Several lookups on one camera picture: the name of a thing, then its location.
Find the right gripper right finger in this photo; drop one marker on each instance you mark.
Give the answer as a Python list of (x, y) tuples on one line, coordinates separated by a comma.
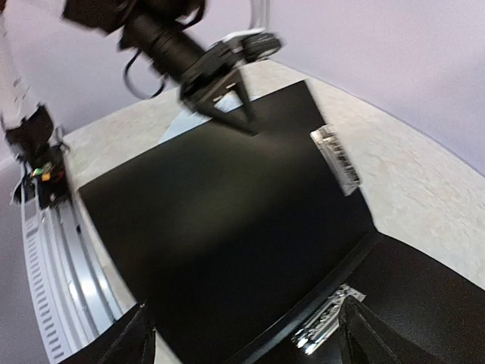
[(365, 338)]

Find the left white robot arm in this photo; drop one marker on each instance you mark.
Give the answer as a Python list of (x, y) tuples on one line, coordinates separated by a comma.
[(25, 121)]

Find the printed paper stack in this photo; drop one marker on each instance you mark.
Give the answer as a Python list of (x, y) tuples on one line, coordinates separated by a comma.
[(186, 120)]

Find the perforated white cable tray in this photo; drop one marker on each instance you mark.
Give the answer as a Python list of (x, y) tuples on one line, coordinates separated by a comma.
[(42, 292)]

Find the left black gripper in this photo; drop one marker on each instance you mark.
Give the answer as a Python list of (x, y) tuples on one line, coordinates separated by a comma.
[(204, 75)]

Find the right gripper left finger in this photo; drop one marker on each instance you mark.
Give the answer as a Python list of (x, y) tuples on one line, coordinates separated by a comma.
[(131, 339)]

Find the curved aluminium rail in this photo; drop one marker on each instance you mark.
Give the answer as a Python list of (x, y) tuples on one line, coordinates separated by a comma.
[(89, 294)]

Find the black file folder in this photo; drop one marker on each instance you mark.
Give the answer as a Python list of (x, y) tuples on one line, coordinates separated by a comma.
[(244, 247)]

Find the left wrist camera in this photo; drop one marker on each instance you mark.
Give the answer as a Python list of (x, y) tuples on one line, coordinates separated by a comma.
[(253, 45)]

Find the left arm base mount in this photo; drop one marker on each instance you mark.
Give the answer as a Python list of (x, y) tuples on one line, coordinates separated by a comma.
[(45, 180)]

